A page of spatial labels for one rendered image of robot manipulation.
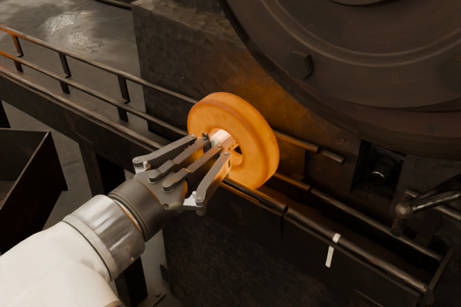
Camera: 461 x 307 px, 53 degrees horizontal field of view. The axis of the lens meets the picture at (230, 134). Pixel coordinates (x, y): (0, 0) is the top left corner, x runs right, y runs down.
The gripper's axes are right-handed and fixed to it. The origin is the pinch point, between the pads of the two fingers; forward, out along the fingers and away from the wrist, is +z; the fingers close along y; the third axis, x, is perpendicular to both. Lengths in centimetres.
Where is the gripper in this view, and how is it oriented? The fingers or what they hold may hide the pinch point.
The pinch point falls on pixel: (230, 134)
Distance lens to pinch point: 68.0
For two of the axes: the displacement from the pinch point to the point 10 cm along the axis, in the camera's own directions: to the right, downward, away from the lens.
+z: 6.3, -5.1, 5.8
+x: -0.3, -7.6, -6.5
